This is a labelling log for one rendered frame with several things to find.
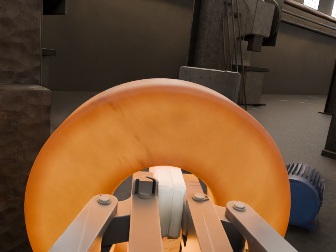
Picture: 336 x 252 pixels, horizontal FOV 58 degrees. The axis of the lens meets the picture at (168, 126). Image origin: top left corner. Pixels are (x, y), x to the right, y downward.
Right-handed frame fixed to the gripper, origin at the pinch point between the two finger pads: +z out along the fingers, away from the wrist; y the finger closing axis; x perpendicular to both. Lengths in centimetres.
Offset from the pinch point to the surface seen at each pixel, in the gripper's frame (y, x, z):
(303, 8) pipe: 551, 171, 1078
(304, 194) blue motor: 97, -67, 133
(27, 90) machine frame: -18.6, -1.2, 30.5
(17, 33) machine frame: -21.7, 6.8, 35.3
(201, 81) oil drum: 52, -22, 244
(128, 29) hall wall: -36, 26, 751
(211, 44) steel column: 92, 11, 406
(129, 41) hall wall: -32, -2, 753
